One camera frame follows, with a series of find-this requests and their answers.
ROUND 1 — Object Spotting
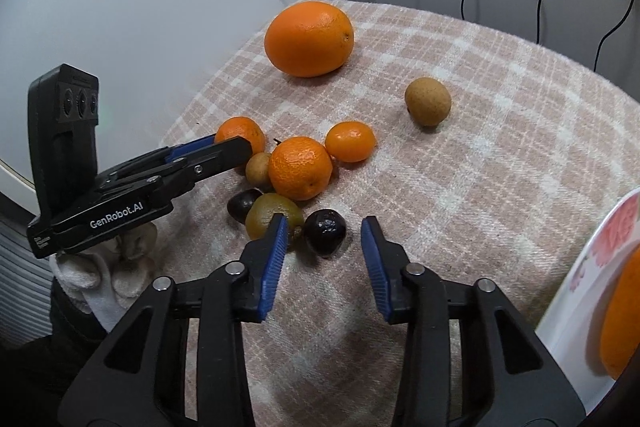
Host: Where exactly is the green kiwi fruit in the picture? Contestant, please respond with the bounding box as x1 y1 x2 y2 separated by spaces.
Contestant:
245 193 305 242

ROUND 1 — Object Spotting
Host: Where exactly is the pink plaid tablecloth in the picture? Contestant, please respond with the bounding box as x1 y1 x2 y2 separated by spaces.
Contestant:
163 1 639 426

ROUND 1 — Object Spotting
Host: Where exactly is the black cable right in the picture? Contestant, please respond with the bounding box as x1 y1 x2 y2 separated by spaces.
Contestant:
592 0 640 73

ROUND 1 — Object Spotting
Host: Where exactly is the large orange on plate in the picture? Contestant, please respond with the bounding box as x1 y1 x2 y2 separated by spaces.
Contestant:
599 249 640 381

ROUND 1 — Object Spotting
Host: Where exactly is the large orange on table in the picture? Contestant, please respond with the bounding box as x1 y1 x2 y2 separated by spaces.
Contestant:
264 1 355 78

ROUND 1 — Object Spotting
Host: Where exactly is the textured mandarin orange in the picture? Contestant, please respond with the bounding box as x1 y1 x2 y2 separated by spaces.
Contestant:
268 136 333 202

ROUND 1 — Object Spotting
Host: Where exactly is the small brown longan fruit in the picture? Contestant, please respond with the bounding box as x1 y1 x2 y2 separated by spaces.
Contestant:
245 152 271 190

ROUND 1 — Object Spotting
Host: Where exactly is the dark plum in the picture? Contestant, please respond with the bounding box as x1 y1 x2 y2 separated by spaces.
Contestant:
303 209 347 257
227 187 262 225

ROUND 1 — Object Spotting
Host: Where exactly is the brown kiwi fruit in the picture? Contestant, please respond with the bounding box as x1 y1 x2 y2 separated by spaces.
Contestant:
405 77 451 127

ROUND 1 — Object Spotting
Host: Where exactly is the white floral plate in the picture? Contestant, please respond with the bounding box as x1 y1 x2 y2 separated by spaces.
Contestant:
536 188 639 412

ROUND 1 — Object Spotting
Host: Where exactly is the white gloved hand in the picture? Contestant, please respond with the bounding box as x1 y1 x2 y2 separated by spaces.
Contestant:
49 222 157 332

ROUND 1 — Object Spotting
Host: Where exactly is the small shiny mandarin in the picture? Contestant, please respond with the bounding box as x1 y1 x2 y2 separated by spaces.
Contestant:
324 120 376 164

